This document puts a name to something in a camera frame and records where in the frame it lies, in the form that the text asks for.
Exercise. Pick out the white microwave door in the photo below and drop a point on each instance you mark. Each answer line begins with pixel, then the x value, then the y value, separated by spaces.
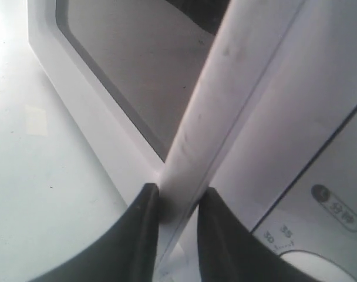
pixel 164 94

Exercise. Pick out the white lower timer knob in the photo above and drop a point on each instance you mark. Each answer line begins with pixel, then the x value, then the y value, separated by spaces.
pixel 316 266

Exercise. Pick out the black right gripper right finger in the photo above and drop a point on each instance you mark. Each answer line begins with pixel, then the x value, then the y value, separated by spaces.
pixel 228 252

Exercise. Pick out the white microwave oven body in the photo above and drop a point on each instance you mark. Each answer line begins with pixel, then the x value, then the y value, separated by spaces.
pixel 306 157

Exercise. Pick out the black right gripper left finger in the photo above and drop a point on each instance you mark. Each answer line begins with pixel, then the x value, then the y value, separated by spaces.
pixel 126 252

